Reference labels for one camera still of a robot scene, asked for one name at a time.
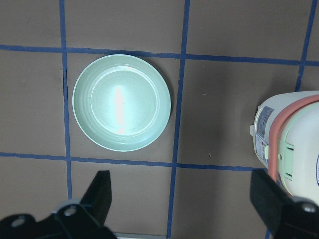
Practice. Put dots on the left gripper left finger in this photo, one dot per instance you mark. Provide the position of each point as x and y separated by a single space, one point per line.
97 198

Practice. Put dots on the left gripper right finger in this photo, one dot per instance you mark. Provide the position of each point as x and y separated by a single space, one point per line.
268 199

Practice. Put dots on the white rice cooker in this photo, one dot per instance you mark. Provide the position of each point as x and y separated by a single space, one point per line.
286 140

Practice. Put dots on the green plate far side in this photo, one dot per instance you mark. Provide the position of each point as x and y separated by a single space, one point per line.
121 103

